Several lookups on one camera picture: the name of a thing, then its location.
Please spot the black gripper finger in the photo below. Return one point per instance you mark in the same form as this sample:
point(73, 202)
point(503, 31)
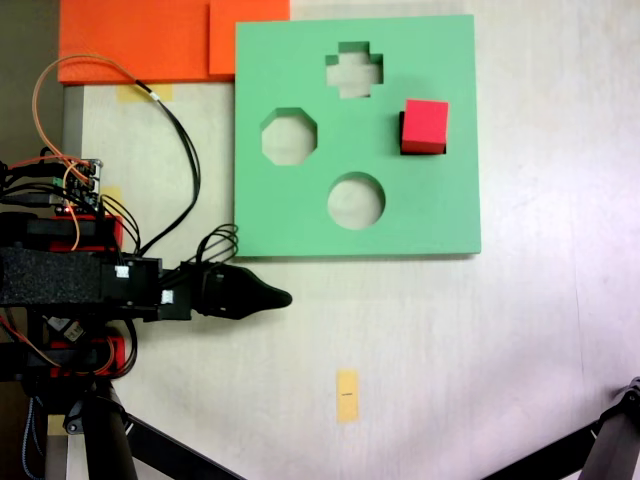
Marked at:
point(260, 304)
point(257, 290)

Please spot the red square block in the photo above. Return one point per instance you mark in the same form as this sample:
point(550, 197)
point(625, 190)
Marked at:
point(425, 125)

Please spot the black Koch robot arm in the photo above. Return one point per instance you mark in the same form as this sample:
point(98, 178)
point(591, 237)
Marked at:
point(50, 280)

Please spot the orange foam block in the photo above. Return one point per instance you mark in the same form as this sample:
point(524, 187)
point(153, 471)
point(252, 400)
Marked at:
point(222, 40)

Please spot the red base clamp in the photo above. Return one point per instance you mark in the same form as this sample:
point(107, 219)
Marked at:
point(117, 232)
point(116, 350)

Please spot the long yellow tape strip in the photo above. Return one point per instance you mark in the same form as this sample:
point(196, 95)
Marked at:
point(347, 400)

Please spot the small yellow tape piece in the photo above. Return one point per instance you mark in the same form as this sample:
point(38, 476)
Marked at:
point(114, 192)
point(55, 425)

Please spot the green shape sorter board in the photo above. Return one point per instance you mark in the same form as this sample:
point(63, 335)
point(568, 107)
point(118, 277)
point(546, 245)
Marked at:
point(425, 210)

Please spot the thick black tripod leg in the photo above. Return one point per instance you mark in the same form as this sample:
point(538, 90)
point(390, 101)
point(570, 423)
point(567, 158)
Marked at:
point(100, 450)
point(617, 440)

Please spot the wide yellow tape strip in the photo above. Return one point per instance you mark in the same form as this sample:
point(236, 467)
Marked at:
point(130, 95)

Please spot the orange foam mat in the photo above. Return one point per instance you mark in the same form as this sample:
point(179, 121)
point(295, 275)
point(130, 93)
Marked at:
point(130, 40)

